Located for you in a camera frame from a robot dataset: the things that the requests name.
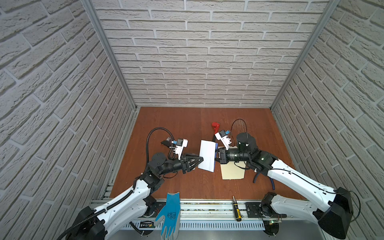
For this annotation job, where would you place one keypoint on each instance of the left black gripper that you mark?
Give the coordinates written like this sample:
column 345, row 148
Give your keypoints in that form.
column 187, row 166

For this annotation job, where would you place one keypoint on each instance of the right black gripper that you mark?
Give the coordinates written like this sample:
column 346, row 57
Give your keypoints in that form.
column 223, row 156

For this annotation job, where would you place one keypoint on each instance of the white letter with blue border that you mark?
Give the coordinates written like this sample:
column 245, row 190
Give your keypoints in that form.
column 208, row 153

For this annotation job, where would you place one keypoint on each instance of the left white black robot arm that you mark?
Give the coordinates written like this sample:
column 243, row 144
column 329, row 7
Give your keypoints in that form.
column 103, row 221

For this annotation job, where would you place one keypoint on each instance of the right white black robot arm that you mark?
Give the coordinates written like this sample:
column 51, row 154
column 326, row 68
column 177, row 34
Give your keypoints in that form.
column 330, row 208

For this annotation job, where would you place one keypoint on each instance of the cream yellow envelope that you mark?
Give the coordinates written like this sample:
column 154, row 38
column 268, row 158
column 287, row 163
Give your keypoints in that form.
column 233, row 171

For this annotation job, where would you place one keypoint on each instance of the red black pipe wrench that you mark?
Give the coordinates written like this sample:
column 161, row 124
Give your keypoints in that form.
column 216, row 127

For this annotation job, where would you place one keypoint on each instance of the small black clear plug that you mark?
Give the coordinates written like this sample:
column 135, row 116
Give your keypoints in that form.
column 168, row 142

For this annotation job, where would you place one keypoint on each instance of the blue grey work glove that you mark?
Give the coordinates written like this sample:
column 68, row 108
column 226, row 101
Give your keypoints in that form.
column 170, row 216

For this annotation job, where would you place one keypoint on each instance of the black yellow screwdriver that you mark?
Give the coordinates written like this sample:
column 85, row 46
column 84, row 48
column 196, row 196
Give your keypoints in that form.
column 236, row 209

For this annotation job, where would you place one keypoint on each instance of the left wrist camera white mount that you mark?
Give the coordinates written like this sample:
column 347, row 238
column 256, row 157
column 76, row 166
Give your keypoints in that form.
column 177, row 147

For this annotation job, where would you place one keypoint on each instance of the blue handled pliers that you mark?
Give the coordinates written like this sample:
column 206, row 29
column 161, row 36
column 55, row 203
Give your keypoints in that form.
column 258, row 175

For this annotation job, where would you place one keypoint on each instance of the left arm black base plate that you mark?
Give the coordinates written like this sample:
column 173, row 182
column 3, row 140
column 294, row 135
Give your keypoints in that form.
column 150, row 210

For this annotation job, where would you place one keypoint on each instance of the aluminium front rail frame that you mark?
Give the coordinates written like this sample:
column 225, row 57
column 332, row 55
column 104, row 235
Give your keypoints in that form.
column 204, row 212

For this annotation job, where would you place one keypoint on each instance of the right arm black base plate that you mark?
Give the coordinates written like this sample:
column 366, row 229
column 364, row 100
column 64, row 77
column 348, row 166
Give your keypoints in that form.
column 259, row 210

